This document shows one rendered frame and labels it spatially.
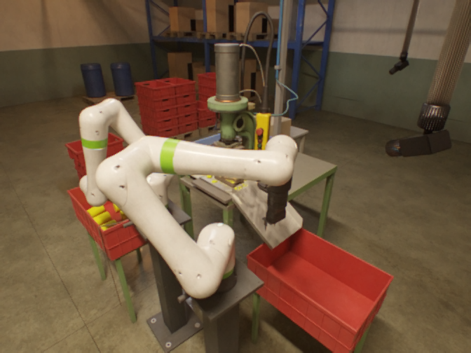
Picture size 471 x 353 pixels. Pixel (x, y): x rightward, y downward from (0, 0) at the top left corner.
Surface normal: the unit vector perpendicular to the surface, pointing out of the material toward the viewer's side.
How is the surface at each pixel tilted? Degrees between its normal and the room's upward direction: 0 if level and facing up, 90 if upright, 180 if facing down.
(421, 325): 0
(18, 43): 90
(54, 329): 0
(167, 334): 0
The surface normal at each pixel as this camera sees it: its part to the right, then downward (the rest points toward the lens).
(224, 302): 0.00, -0.88
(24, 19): 0.70, 0.34
